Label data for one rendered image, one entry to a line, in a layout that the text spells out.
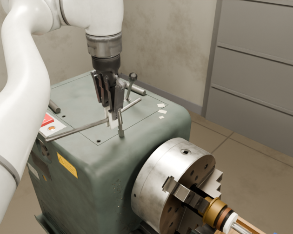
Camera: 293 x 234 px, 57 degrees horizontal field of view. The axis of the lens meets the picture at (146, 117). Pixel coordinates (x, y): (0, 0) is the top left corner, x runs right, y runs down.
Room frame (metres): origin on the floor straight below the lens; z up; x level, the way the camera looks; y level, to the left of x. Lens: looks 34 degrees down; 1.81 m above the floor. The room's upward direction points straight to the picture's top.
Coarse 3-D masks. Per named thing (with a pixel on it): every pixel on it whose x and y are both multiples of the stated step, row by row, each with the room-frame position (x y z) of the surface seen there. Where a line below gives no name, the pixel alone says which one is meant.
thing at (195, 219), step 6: (186, 204) 0.59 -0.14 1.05; (186, 210) 0.57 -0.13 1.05; (192, 210) 0.56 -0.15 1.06; (180, 216) 0.57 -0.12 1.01; (186, 216) 0.56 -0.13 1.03; (192, 216) 0.55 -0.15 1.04; (198, 216) 0.54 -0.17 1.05; (180, 222) 0.56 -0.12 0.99; (186, 222) 0.55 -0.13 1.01; (192, 222) 0.54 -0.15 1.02; (198, 222) 0.53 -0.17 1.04; (180, 228) 0.55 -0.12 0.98; (186, 228) 0.54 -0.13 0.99; (192, 228) 0.53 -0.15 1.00
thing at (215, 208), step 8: (208, 200) 0.56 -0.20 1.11; (216, 200) 0.55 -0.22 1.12; (208, 208) 0.53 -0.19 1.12; (216, 208) 0.52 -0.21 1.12; (224, 208) 0.53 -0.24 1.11; (208, 216) 0.51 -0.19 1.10; (216, 216) 0.50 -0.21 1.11; (224, 216) 0.50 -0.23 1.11; (208, 224) 0.51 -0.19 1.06; (216, 224) 0.49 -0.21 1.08; (224, 224) 0.48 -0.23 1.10
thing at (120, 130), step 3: (120, 111) 0.70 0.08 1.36; (120, 114) 0.69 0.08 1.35; (120, 117) 0.69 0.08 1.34; (120, 120) 0.69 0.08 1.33; (120, 123) 0.69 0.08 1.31; (120, 126) 0.70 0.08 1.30; (120, 129) 0.70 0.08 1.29; (120, 132) 0.69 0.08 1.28; (123, 132) 0.70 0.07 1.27; (120, 135) 0.70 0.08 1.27; (123, 135) 0.70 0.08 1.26
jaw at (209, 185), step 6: (210, 174) 0.67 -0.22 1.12; (216, 174) 0.67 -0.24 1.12; (222, 174) 0.67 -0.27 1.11; (204, 180) 0.65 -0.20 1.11; (210, 180) 0.64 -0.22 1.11; (216, 180) 0.64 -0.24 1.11; (192, 186) 0.64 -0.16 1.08; (198, 186) 0.62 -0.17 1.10; (204, 186) 0.62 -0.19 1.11; (210, 186) 0.62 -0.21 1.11; (216, 186) 0.62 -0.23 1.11; (198, 192) 0.62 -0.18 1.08; (204, 192) 0.60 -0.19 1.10; (210, 192) 0.60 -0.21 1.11; (216, 192) 0.60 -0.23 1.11
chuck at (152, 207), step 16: (192, 144) 0.71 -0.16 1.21; (160, 160) 0.62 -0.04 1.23; (176, 160) 0.61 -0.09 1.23; (192, 160) 0.61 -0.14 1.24; (208, 160) 0.67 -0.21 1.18; (160, 176) 0.57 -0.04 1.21; (176, 176) 0.56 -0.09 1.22; (192, 176) 0.60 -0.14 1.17; (144, 192) 0.56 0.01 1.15; (160, 192) 0.54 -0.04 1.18; (144, 208) 0.54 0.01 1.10; (160, 208) 0.51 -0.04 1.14; (176, 208) 0.55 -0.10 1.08; (160, 224) 0.50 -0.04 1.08; (176, 224) 0.56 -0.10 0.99
